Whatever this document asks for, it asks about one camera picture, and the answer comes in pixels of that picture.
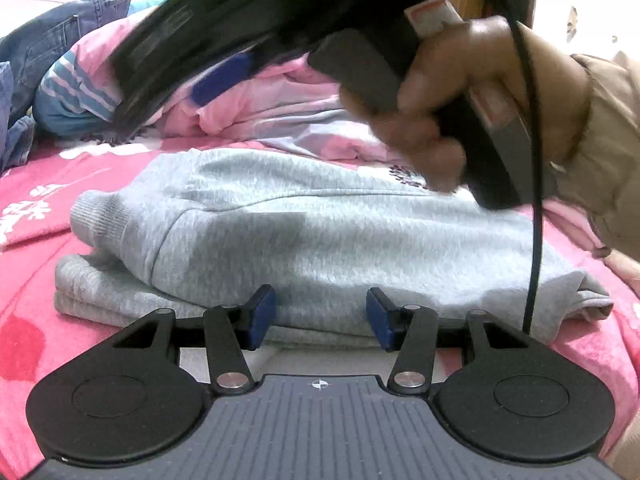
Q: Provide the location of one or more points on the person's cream ribbed clothing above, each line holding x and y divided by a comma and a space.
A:
627, 450

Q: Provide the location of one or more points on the person's right hand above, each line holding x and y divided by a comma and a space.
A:
450, 60

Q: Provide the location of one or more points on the grey sweatpants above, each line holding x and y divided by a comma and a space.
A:
300, 230

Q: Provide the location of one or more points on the brown wooden door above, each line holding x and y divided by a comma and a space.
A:
515, 0

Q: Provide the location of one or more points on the blue jeans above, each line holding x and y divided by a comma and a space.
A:
45, 40

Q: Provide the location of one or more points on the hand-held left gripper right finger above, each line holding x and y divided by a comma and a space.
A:
380, 320

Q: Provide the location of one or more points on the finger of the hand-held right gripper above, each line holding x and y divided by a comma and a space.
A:
222, 77

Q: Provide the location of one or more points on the pink floral blanket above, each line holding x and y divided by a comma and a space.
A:
35, 220

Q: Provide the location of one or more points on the pink patterned quilt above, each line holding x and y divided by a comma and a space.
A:
280, 115

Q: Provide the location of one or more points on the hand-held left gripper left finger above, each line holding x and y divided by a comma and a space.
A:
262, 317

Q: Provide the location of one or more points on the person's right forearm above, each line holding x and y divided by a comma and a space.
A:
610, 135

